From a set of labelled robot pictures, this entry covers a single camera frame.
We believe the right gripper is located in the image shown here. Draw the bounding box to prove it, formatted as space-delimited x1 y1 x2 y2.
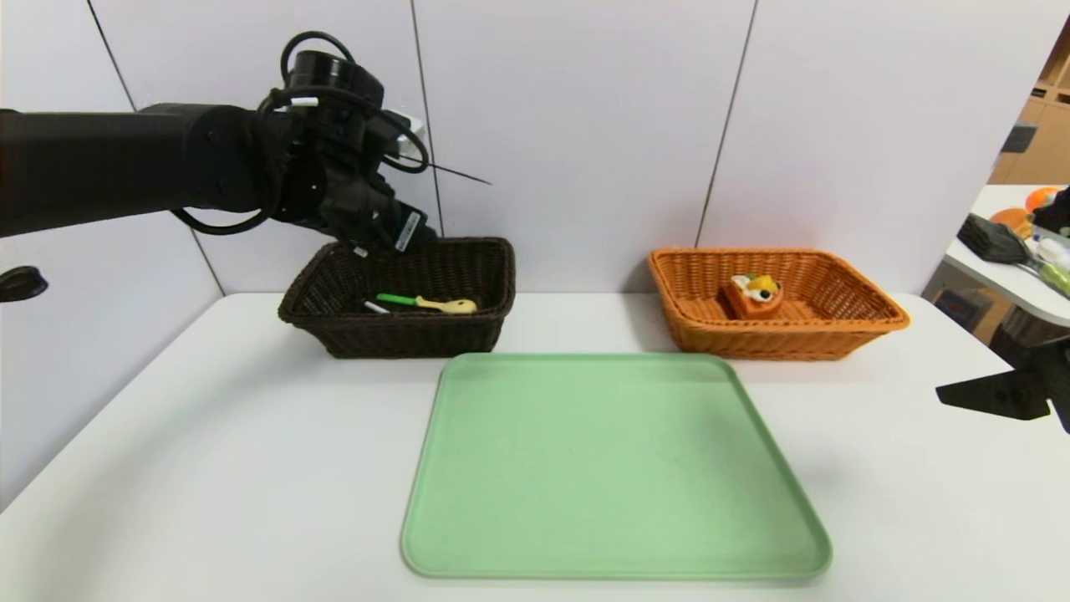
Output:
935 334 1070 435

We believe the toy waffle slice with fruit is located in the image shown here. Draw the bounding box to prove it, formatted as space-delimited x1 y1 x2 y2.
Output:
721 273 785 320

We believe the yellow spoon with green handle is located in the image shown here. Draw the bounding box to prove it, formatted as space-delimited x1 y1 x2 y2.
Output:
375 292 479 316

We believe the orange wicker basket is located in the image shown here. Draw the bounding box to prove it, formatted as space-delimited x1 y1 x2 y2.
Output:
648 247 911 362

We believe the dark brown wicker basket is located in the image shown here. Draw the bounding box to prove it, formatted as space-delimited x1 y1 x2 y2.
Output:
278 237 517 359

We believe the brown cardboard box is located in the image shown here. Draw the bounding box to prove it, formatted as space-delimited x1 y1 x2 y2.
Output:
930 287 1008 348

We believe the green toy vegetable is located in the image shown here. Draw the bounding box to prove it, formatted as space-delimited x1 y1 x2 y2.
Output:
1027 258 1070 300

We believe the white toy item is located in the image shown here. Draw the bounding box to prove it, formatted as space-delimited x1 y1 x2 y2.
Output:
1032 235 1070 270

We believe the black brush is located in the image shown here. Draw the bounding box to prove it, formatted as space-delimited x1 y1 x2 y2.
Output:
956 213 1032 267

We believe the toy bread bun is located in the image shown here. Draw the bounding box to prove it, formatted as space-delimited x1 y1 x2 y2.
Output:
988 207 1036 241

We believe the white side table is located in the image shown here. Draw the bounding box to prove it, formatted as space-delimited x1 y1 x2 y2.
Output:
942 186 1070 329

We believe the wooden shelf unit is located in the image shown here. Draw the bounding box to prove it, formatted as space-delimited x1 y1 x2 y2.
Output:
986 8 1070 186

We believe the light green plastic tray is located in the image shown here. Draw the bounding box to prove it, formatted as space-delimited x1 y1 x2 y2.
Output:
400 352 833 580

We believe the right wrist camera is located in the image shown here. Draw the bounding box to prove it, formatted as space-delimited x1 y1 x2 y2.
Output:
1033 185 1070 237

